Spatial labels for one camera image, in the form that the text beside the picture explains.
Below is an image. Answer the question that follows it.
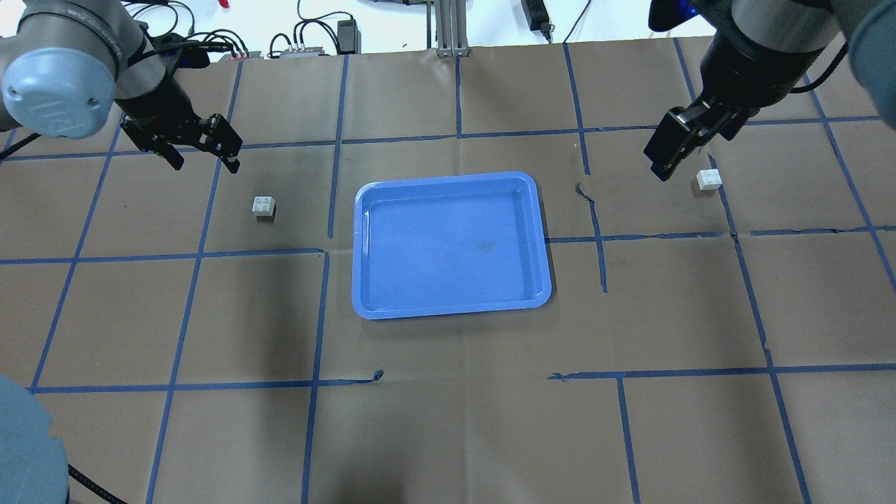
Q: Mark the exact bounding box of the brown paper table cover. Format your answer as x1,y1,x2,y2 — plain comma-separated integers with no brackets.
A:
1,38,895,503

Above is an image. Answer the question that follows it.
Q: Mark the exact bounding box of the aluminium frame post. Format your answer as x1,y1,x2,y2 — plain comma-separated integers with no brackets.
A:
424,1,470,57

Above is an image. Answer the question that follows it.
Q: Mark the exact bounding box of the white block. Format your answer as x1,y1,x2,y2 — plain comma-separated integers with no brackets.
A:
695,169,723,192
251,197,277,223

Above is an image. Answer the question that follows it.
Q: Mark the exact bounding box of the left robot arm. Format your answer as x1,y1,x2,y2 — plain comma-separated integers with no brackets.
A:
1,1,243,174

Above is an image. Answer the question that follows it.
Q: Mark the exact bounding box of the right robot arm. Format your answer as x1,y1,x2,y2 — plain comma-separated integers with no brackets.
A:
644,1,895,181

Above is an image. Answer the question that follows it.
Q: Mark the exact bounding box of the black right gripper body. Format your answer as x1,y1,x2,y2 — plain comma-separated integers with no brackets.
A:
685,98,758,141

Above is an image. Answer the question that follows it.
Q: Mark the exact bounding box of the grey usb hub lower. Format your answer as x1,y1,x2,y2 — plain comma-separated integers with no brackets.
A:
218,51,265,62

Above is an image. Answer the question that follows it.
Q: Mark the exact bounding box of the black power adapter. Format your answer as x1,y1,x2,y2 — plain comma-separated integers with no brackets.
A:
336,18,361,55
519,0,552,33

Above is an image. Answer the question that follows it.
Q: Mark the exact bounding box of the grey usb hub upper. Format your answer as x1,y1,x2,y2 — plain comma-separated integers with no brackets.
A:
278,47,328,60

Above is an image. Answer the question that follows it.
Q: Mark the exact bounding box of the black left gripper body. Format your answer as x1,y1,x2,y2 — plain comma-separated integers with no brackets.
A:
120,71,243,159

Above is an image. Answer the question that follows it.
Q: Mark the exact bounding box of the grey usb hub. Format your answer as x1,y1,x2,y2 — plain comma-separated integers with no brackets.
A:
278,47,328,60
218,51,265,62

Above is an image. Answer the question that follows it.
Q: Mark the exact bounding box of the blue plastic tray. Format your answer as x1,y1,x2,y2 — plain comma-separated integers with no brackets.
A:
351,171,553,320

